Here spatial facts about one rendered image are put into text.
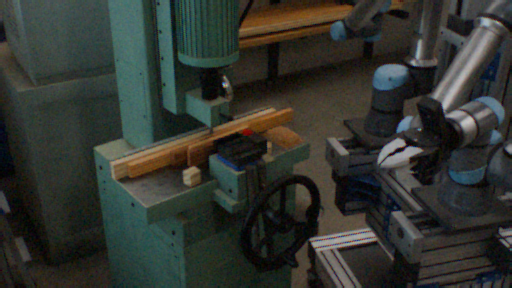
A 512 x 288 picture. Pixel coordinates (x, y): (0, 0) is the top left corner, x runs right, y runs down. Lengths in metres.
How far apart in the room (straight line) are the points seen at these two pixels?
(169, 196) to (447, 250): 0.81
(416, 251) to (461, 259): 0.18
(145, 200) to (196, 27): 0.48
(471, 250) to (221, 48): 0.94
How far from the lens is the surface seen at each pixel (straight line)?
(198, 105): 1.76
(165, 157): 1.74
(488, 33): 1.53
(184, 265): 1.77
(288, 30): 4.20
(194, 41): 1.62
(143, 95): 1.88
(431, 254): 1.79
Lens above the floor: 1.78
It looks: 28 degrees down
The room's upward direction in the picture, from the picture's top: straight up
